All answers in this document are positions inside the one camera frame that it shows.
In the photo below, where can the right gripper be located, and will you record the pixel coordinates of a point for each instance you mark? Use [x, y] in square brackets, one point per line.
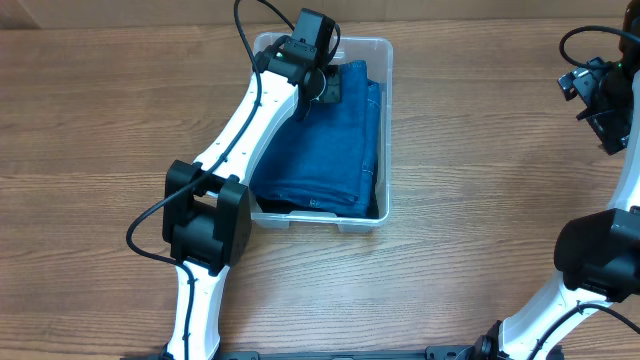
[601, 123]

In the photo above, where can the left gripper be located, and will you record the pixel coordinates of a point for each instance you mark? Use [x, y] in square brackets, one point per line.
[334, 95]

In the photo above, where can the clear plastic storage bin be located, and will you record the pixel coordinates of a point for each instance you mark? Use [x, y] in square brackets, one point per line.
[378, 53]

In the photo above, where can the blue denim jeans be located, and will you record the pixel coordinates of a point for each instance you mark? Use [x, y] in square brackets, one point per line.
[326, 160]

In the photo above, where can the black garment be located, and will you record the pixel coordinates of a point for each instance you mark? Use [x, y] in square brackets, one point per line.
[279, 206]
[373, 209]

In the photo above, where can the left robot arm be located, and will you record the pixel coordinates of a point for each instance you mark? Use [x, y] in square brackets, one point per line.
[207, 218]

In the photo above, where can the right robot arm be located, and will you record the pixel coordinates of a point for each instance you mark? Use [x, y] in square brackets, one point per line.
[596, 257]

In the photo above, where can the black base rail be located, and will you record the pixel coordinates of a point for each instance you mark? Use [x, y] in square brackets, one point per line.
[340, 355]

